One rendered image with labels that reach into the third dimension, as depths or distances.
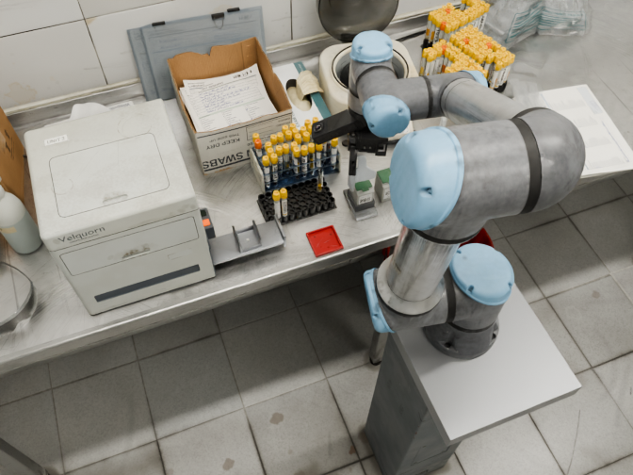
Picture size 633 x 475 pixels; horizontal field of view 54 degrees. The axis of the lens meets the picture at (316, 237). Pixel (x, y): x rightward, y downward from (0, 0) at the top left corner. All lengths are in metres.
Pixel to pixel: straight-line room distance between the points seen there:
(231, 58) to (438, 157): 1.09
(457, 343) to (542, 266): 1.38
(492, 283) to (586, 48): 1.11
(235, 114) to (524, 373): 0.92
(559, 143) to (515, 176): 0.06
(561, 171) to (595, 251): 1.97
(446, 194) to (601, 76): 1.33
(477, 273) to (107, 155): 0.72
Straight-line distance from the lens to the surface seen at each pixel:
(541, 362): 1.32
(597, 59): 2.04
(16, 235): 1.49
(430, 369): 1.26
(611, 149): 1.77
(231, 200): 1.51
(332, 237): 1.43
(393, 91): 1.09
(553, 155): 0.74
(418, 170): 0.70
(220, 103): 1.65
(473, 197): 0.71
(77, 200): 1.20
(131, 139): 1.26
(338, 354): 2.25
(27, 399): 2.39
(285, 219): 1.45
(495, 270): 1.12
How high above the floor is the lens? 2.06
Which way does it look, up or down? 56 degrees down
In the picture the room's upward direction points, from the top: 1 degrees clockwise
